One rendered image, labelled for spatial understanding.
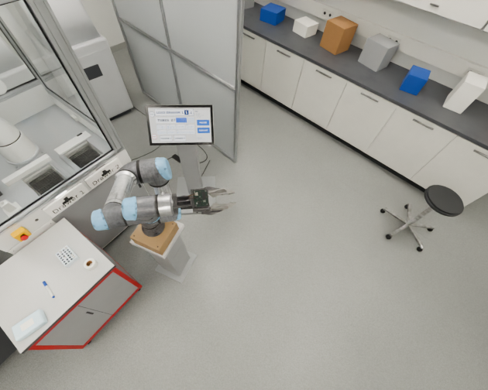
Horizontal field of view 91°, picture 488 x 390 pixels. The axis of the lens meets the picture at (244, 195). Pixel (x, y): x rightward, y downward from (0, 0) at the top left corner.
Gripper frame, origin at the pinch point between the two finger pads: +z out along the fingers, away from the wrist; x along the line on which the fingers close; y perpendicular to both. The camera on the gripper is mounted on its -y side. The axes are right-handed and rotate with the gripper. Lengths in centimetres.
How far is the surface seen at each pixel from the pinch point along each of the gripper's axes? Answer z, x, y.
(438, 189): 214, 0, -103
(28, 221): -123, 12, -98
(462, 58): 276, 132, -95
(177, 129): -21, 73, -103
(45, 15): -72, 99, -28
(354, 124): 195, 100, -172
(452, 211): 212, -22, -94
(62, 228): -109, 6, -111
